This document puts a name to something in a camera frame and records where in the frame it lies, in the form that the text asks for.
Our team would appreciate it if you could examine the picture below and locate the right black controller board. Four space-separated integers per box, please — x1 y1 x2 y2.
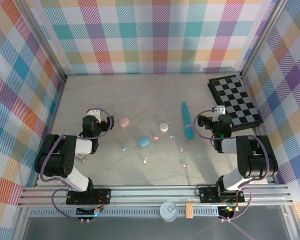
218 205 238 223

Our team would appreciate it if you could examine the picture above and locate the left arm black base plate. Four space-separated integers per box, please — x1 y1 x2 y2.
65 188 112 205

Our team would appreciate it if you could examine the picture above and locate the teal cylindrical tube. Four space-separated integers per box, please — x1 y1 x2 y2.
181 101 195 140

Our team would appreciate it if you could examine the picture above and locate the brown cork block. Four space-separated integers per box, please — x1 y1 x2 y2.
185 203 194 219

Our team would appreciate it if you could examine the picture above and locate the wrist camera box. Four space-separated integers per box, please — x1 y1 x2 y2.
212 105 226 116
86 109 102 123

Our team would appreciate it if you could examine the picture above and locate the silver tin can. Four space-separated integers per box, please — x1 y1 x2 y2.
159 201 179 222

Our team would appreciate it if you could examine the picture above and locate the left black controller board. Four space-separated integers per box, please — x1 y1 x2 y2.
76 206 106 224

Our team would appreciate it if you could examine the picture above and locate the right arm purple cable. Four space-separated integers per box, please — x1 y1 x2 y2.
193 108 270 222

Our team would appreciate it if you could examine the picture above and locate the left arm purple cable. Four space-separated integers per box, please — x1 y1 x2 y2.
39 107 115 222

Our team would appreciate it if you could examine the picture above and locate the small flat card packet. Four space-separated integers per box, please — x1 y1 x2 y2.
74 153 90 163

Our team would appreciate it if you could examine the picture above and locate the aluminium mounting rail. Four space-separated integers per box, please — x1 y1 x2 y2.
17 184 294 208

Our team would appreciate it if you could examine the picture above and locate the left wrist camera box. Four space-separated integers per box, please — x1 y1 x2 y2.
86 109 102 123

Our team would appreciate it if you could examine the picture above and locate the black grey chessboard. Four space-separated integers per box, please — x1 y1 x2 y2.
206 74 264 133

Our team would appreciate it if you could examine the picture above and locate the aluminium frame post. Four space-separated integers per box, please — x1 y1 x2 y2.
239 0 291 80
19 0 68 83

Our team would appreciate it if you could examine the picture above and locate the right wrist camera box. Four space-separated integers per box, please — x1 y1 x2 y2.
212 105 226 116

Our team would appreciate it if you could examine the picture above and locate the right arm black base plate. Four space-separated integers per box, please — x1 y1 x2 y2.
198 186 246 204

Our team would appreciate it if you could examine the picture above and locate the black controller board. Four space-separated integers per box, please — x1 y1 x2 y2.
76 206 106 224
218 205 238 223

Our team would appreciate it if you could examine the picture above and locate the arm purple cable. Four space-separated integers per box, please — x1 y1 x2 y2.
193 108 270 222
39 107 115 222

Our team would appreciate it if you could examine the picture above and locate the slotted grey cable duct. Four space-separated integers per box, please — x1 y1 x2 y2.
29 208 223 219

